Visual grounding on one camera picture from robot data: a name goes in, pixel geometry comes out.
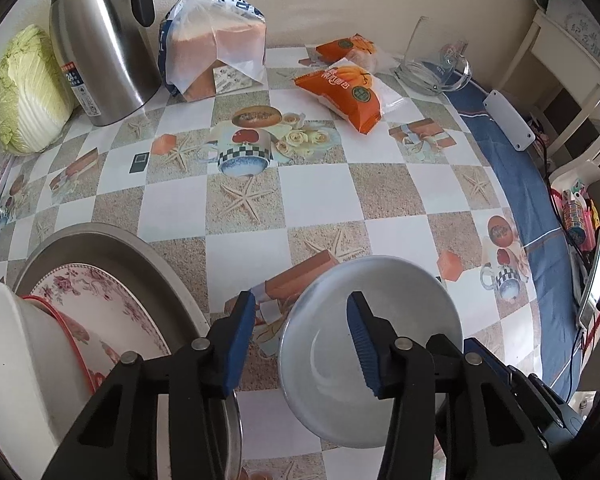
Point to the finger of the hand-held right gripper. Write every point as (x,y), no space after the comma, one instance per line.
(495,367)

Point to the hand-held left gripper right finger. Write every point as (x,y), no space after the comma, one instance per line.
(362,350)

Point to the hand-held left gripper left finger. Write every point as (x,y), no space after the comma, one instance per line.
(240,345)

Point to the small floral bowl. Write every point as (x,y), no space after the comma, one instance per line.
(330,340)

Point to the large steel basin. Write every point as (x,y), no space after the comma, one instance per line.
(145,260)

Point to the round floral plate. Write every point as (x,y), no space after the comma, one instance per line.
(115,300)

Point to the strawberry print bowl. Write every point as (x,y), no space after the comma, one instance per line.
(87,355)

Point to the white square bowl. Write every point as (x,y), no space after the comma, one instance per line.
(20,360)

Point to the smartphone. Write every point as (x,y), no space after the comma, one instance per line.
(596,280)

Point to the blue cloth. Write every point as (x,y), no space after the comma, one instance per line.
(530,200)

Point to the pink toy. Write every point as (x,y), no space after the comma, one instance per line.
(575,215)

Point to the white power strip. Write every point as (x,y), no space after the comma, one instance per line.
(510,120)

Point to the orange snack packet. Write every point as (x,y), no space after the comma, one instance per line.
(350,92)
(350,50)

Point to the clear glass pitcher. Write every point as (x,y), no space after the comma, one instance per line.
(430,72)

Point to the bagged bread loaf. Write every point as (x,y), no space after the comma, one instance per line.
(215,45)

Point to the white wooden furniture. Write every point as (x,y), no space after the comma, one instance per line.
(565,50)

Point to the napa cabbage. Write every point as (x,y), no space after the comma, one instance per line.
(30,90)

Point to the steel thermos jug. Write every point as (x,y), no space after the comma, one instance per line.
(100,45)

